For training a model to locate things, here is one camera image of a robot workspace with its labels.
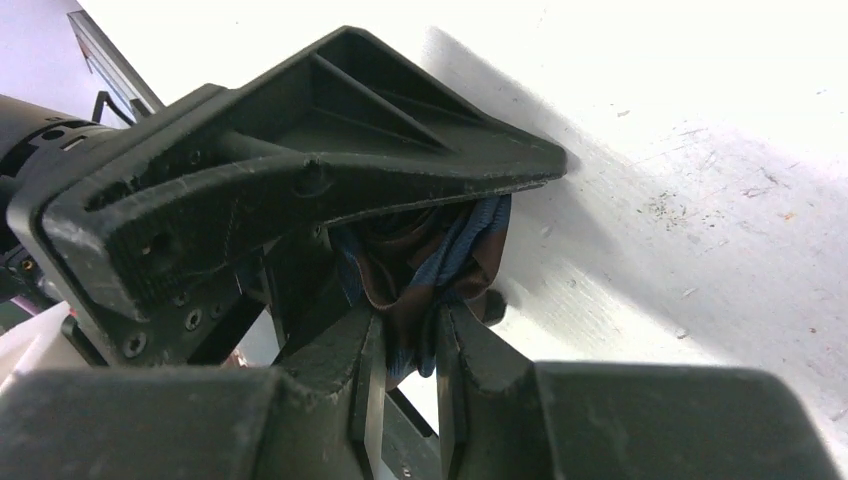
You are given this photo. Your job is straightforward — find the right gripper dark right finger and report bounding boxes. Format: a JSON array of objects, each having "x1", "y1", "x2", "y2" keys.
[{"x1": 437, "y1": 304, "x2": 839, "y2": 479}]

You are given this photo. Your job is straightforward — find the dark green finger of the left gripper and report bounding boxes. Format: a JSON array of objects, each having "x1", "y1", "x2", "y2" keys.
[{"x1": 39, "y1": 25, "x2": 570, "y2": 319}]

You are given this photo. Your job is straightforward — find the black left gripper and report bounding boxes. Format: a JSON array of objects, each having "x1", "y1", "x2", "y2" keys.
[{"x1": 5, "y1": 85, "x2": 347, "y2": 366}]

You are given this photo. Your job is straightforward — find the blue brown striped tie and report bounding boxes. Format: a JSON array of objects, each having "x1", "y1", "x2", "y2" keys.
[{"x1": 328, "y1": 195, "x2": 512, "y2": 390}]

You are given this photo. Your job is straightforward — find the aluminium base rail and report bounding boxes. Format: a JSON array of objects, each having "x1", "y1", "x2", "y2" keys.
[{"x1": 67, "y1": 10, "x2": 165, "y2": 125}]

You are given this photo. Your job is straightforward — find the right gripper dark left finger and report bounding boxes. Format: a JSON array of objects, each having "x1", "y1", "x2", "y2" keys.
[{"x1": 1, "y1": 307, "x2": 385, "y2": 479}]

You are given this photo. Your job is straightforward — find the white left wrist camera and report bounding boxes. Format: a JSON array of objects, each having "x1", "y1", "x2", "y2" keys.
[{"x1": 1, "y1": 302, "x2": 89, "y2": 394}]

